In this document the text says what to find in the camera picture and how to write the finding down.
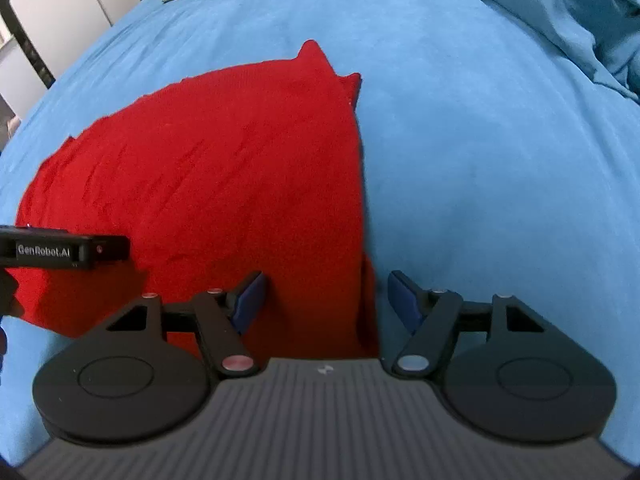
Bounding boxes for blue duvet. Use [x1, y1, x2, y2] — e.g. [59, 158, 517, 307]
[435, 0, 640, 106]

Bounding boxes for blue bed sheet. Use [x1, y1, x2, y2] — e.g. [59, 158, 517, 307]
[0, 0, 640, 466]

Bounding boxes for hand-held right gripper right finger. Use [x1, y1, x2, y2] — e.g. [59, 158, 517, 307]
[388, 270, 546, 376]

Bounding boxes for black pole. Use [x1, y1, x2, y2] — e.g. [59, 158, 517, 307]
[0, 0, 56, 91]

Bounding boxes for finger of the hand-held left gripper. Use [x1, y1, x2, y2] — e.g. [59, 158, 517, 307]
[91, 235, 131, 264]

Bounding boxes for red knitted sweater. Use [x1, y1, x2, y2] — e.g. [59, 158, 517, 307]
[10, 39, 379, 359]

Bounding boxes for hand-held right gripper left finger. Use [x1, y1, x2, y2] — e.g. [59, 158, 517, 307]
[105, 270, 264, 376]

